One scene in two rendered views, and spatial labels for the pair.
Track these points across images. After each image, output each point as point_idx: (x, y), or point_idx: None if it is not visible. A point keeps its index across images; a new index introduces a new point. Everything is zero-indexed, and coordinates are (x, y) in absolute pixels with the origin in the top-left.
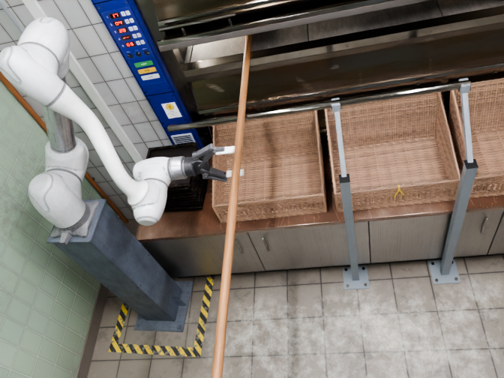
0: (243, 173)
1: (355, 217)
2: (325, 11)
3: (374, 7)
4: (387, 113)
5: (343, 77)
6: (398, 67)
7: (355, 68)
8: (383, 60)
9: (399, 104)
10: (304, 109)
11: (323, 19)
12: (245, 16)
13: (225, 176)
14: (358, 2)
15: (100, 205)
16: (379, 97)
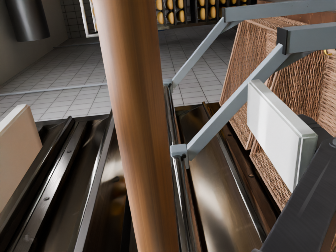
0: (249, 90)
1: None
2: (72, 246)
3: (92, 196)
4: None
5: (246, 251)
6: (223, 194)
7: (230, 239)
8: (216, 211)
9: (279, 177)
10: (178, 189)
11: (81, 247)
12: None
13: (317, 151)
14: (79, 213)
15: None
16: (167, 120)
